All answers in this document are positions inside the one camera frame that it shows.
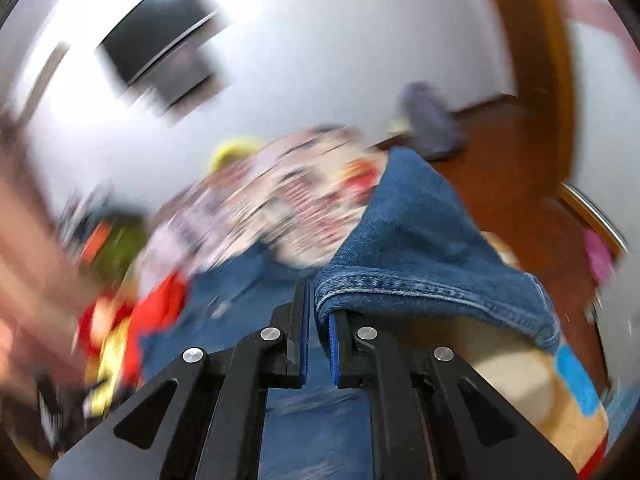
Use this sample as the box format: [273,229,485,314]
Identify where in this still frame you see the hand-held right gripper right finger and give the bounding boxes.
[327,311,579,480]

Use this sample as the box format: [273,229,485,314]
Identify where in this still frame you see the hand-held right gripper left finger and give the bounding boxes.
[49,277,311,480]

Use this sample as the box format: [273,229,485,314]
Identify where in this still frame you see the blue jeans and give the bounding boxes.
[137,146,562,480]

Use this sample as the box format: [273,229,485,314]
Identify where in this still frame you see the newspaper print blanket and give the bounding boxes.
[135,125,613,478]

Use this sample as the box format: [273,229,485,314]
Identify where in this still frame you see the red fuzzy garment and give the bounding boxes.
[77,269,194,387]

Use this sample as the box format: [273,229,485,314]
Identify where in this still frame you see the yellow garment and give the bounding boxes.
[82,329,137,417]

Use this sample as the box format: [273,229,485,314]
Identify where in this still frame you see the orange box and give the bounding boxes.
[79,219,114,262]

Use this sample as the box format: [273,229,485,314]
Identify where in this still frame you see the pink object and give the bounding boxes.
[584,229,617,283]

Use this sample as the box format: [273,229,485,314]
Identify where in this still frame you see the metal bar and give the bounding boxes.
[559,181,630,257]

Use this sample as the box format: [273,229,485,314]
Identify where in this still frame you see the white sliding wardrobe door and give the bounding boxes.
[545,0,640,221]

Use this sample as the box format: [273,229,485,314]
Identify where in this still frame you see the brown wooden door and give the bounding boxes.
[476,0,577,182]

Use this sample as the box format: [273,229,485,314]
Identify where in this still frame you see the small black wall monitor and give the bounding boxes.
[125,20,232,127]

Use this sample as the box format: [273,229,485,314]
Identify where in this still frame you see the black wall television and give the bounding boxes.
[97,0,222,85]

